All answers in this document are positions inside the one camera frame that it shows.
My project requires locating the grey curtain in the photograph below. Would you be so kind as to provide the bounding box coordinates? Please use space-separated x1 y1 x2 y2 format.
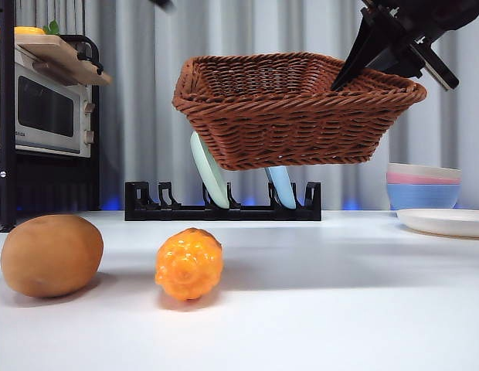
0 0 479 213

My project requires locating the black shelf frame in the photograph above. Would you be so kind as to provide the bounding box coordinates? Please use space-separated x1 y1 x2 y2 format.
0 0 102 233

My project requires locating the black curved handle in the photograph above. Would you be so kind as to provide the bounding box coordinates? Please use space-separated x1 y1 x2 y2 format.
59 34 106 75

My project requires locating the white plate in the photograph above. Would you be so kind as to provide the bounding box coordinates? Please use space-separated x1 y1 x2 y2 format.
396 208 479 239

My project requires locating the orange corn cob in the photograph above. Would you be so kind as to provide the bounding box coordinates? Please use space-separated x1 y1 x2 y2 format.
154 227 224 301

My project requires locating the black dish rack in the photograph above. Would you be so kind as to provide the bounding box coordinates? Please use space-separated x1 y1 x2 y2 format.
124 180 322 222

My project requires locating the wooden cutting board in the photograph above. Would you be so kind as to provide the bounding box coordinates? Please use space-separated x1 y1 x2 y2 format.
15 34 113 87

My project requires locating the cream bowl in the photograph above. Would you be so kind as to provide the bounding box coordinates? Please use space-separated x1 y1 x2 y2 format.
386 162 463 181

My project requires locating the light blue plate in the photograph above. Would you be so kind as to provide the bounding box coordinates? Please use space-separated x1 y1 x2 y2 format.
264 165 297 209

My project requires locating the pink bowl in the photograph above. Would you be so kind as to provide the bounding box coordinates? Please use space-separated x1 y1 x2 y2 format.
386 172 462 186

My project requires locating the brown potato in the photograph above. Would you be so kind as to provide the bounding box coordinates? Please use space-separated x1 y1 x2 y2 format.
0 214 104 298

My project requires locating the cream toaster oven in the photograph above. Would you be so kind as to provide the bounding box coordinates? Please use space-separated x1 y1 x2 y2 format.
0 38 97 158

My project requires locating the blue bowl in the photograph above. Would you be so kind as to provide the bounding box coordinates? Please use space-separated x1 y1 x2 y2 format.
386 182 462 212

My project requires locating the pale green plate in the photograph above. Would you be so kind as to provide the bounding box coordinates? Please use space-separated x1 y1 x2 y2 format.
189 131 229 209

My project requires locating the brown wicker basket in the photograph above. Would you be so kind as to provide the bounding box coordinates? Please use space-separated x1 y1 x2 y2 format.
172 52 428 172

